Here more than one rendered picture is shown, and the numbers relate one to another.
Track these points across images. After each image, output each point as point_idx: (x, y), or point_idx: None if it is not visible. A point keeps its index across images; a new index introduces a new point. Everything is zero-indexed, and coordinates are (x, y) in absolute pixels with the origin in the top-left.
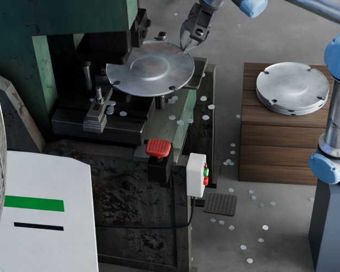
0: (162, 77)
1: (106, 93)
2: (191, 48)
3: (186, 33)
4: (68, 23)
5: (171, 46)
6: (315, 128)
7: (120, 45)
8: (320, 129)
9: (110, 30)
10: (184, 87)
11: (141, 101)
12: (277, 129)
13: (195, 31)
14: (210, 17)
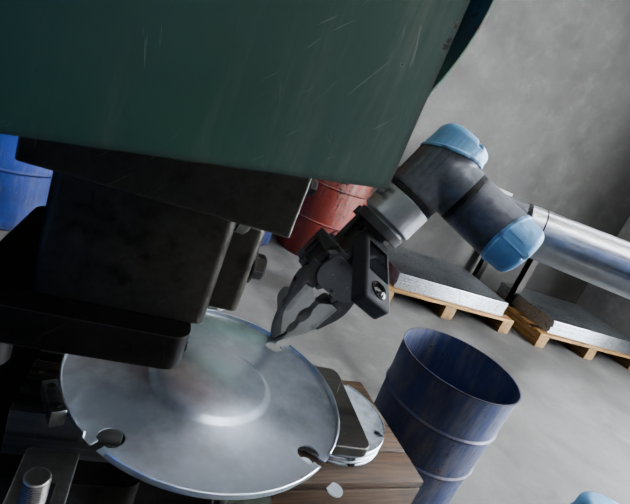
0: (262, 415)
1: (56, 484)
2: (300, 334)
3: (306, 294)
4: None
5: (241, 326)
6: (385, 489)
7: (179, 291)
8: (391, 490)
9: (284, 164)
10: (335, 448)
11: (175, 498)
12: (329, 495)
13: (373, 286)
14: (386, 260)
